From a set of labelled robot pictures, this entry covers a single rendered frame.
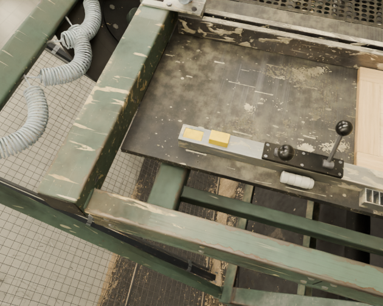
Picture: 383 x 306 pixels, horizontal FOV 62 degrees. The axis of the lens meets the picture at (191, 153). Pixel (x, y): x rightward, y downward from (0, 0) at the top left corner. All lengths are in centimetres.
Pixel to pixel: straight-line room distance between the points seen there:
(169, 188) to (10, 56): 74
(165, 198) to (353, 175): 47
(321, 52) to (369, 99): 20
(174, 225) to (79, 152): 28
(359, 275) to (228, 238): 28
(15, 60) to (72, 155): 58
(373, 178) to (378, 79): 36
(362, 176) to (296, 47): 46
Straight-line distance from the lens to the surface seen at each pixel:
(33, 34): 135
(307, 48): 110
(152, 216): 74
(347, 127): 80
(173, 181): 86
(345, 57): 113
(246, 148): 83
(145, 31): 102
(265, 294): 164
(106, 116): 83
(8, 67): 127
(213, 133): 82
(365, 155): 95
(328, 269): 77
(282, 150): 71
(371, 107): 106
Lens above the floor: 197
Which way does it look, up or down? 24 degrees down
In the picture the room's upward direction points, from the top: 58 degrees counter-clockwise
